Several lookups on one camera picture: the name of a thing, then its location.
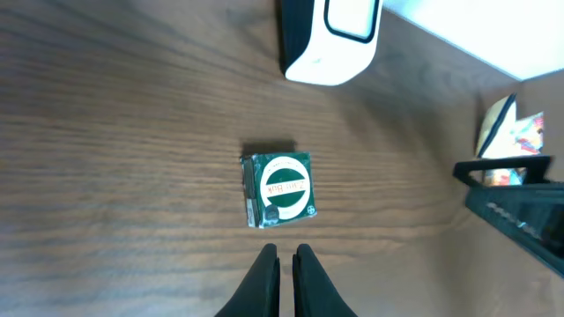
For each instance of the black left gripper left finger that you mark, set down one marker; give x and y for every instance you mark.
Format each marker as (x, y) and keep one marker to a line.
(258, 292)

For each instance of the white barcode scanner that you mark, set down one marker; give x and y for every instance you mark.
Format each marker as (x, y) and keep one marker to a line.
(327, 42)

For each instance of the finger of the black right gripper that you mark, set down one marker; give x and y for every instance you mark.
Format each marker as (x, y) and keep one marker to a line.
(530, 214)

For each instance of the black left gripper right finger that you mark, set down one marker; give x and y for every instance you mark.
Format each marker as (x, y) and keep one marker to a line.
(314, 293)

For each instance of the dark green square packet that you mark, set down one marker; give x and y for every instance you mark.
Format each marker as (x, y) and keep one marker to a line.
(278, 188)

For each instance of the cream snack bag blue trim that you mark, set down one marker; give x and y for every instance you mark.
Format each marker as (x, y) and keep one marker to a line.
(503, 136)

